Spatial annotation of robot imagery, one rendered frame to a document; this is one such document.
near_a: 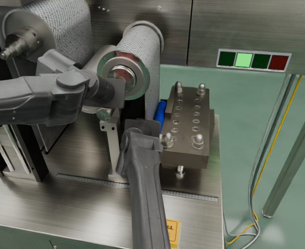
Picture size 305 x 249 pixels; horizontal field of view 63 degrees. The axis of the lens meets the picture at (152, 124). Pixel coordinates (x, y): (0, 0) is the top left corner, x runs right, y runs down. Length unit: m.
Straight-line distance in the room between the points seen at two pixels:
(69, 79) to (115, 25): 0.60
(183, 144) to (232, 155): 1.52
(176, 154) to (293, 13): 0.59
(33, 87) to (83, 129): 0.69
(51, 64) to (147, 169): 0.26
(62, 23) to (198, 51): 0.49
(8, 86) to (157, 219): 0.30
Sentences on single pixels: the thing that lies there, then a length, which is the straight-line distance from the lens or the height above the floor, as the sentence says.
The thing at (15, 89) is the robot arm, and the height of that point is 1.39.
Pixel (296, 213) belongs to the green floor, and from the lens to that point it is 2.11.
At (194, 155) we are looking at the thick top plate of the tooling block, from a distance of 0.78.
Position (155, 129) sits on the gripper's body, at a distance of 0.70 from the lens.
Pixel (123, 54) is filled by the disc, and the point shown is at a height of 1.31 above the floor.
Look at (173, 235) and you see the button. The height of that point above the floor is 0.92.
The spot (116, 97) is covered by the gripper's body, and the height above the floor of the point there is 1.27.
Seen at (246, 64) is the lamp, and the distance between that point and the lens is 1.01.
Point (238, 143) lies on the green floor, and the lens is 2.44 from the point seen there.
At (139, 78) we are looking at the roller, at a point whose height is 1.25.
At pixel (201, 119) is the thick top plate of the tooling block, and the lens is 0.91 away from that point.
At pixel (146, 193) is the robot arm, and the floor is 1.21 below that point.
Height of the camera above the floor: 1.57
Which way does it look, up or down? 39 degrees down
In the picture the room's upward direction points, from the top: straight up
